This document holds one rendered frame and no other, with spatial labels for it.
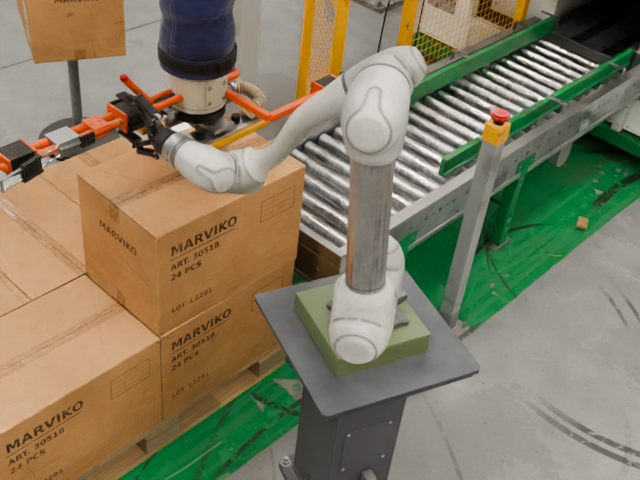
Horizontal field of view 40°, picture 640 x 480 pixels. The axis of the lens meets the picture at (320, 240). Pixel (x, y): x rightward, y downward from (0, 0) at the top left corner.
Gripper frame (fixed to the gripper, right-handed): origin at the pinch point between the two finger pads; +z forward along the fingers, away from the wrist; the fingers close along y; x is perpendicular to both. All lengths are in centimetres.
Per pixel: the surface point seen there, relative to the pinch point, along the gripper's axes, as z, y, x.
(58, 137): -0.6, -1.6, -21.8
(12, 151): -0.2, -2.4, -34.9
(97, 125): -1.7, -1.5, -10.4
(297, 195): -21, 40, 52
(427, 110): 12, 69, 174
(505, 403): -92, 124, 103
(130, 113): -2.7, -1.7, -0.4
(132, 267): -7.1, 48.5, -5.1
